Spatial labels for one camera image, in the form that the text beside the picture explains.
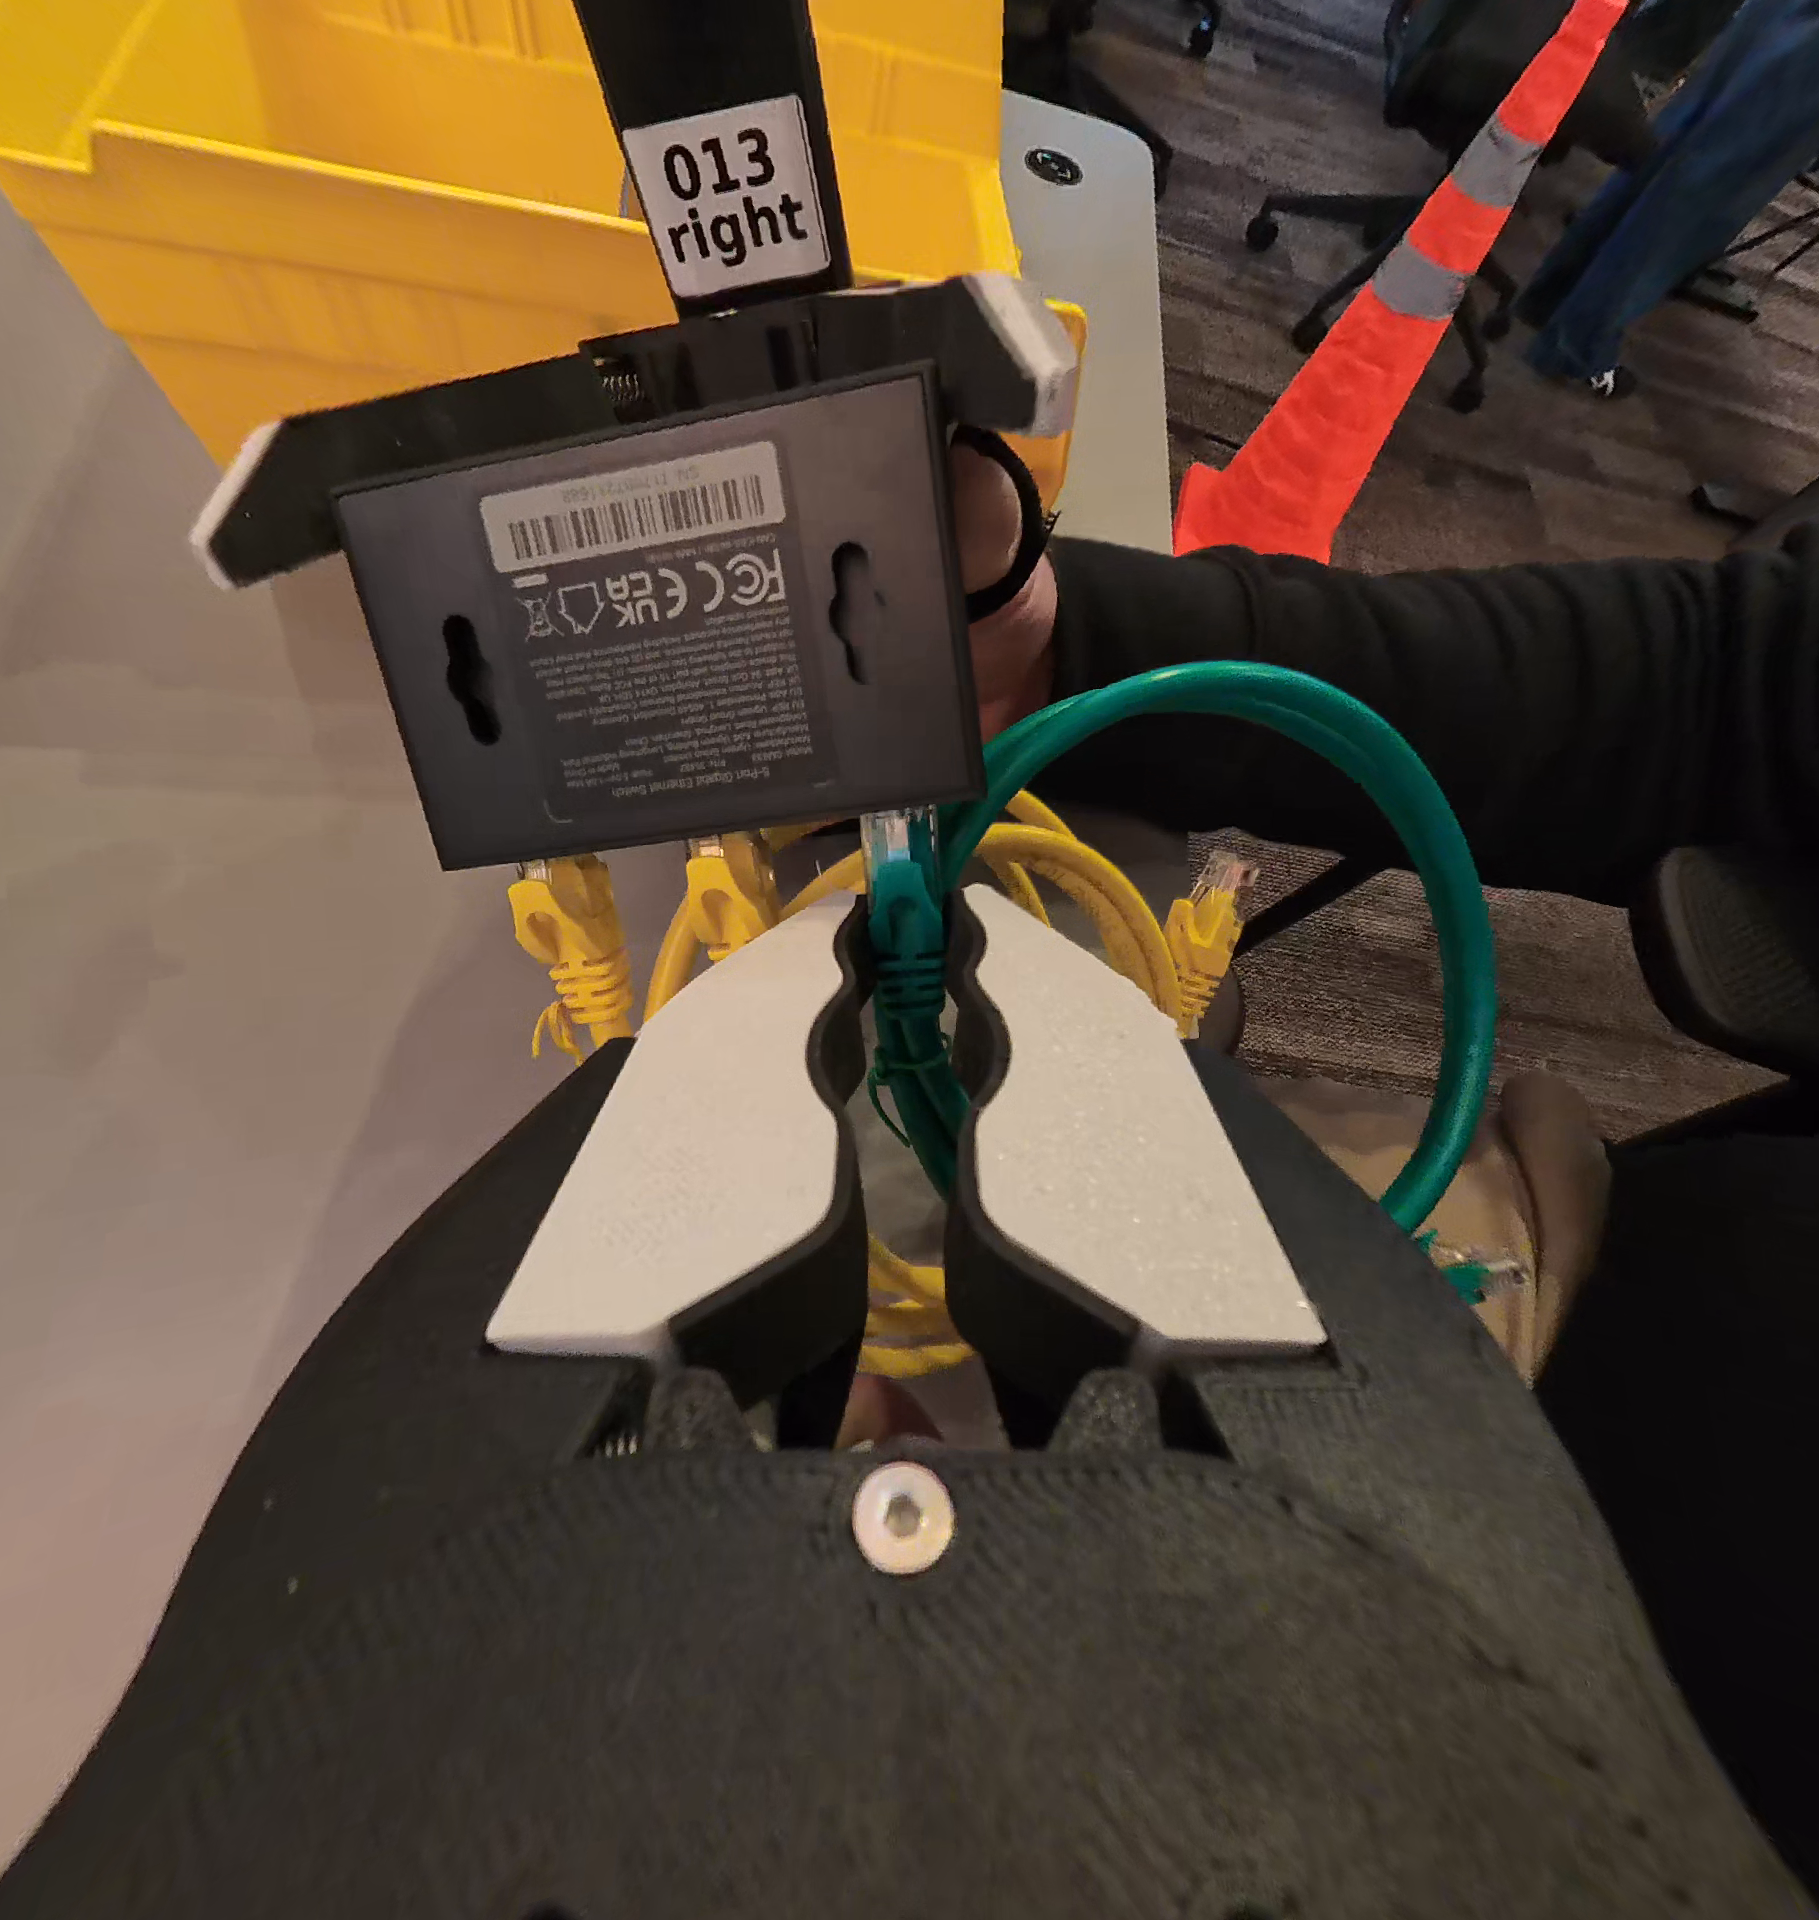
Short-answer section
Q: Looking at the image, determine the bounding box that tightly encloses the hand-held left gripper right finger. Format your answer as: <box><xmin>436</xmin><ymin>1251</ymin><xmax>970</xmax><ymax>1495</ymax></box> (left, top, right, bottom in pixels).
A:
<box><xmin>942</xmin><ymin>881</ymin><xmax>1331</xmax><ymax>1449</ymax></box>

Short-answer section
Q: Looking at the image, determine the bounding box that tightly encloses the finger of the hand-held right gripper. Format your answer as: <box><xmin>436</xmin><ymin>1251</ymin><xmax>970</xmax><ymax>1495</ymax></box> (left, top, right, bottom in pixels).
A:
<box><xmin>820</xmin><ymin>271</ymin><xmax>1079</xmax><ymax>439</ymax></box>
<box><xmin>192</xmin><ymin>356</ymin><xmax>614</xmax><ymax>590</ymax></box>

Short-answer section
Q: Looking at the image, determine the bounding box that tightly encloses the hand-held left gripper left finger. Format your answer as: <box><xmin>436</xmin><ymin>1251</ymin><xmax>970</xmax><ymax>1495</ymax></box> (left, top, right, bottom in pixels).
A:
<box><xmin>484</xmin><ymin>888</ymin><xmax>874</xmax><ymax>1449</ymax></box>

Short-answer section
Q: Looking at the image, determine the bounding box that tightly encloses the green ethernet cable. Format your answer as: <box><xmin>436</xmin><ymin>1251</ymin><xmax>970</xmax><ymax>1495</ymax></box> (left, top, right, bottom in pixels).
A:
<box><xmin>868</xmin><ymin>659</ymin><xmax>1525</xmax><ymax>1310</ymax></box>

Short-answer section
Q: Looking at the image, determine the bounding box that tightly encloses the black ethernet switch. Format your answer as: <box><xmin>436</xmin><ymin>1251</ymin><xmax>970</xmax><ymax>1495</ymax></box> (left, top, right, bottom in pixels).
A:
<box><xmin>332</xmin><ymin>359</ymin><xmax>990</xmax><ymax>872</ymax></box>

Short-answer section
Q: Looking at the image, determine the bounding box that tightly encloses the person's right forearm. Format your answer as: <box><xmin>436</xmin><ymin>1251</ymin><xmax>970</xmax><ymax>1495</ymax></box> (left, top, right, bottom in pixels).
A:
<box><xmin>1042</xmin><ymin>443</ymin><xmax>1819</xmax><ymax>919</ymax></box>

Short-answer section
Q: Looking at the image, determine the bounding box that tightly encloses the person's right hand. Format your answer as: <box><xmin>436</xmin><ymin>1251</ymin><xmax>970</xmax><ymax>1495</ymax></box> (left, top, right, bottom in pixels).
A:
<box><xmin>946</xmin><ymin>431</ymin><xmax>1069</xmax><ymax>752</ymax></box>

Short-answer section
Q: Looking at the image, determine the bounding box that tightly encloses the white table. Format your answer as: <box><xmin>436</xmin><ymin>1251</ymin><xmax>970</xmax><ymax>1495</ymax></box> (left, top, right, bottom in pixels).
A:
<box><xmin>1000</xmin><ymin>86</ymin><xmax>1175</xmax><ymax>558</ymax></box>

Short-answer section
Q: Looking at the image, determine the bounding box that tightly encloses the yellow plastic bin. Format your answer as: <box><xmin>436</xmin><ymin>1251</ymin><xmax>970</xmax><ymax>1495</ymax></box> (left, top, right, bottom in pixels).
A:
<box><xmin>0</xmin><ymin>115</ymin><xmax>1087</xmax><ymax>504</ymax></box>
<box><xmin>0</xmin><ymin>0</ymin><xmax>1024</xmax><ymax>288</ymax></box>

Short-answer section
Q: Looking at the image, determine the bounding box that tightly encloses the orange traffic cone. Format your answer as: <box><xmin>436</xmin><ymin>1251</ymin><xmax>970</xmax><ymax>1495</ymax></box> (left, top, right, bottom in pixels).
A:
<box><xmin>1171</xmin><ymin>0</ymin><xmax>1633</xmax><ymax>565</ymax></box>

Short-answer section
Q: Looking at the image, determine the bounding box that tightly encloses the person's tan trouser leg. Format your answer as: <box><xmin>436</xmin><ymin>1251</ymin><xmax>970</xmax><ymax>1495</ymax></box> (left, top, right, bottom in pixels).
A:
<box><xmin>1269</xmin><ymin>1068</ymin><xmax>1613</xmax><ymax>1386</ymax></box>

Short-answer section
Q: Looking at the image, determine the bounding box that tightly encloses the black office chair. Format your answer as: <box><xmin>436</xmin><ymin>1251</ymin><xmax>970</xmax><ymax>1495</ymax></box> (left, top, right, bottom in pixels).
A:
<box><xmin>1241</xmin><ymin>0</ymin><xmax>1663</xmax><ymax>420</ymax></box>

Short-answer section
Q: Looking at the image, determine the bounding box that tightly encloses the black chair armrest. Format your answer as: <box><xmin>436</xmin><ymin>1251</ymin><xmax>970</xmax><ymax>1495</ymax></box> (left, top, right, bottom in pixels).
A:
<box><xmin>1629</xmin><ymin>843</ymin><xmax>1819</xmax><ymax>1076</ymax></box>

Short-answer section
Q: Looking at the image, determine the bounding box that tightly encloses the yellow ethernet cable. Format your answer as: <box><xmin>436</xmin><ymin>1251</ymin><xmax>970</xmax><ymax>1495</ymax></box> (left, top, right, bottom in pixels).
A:
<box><xmin>790</xmin><ymin>791</ymin><xmax>1259</xmax><ymax>1044</ymax></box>
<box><xmin>642</xmin><ymin>827</ymin><xmax>986</xmax><ymax>1382</ymax></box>
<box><xmin>508</xmin><ymin>852</ymin><xmax>642</xmax><ymax>1064</ymax></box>

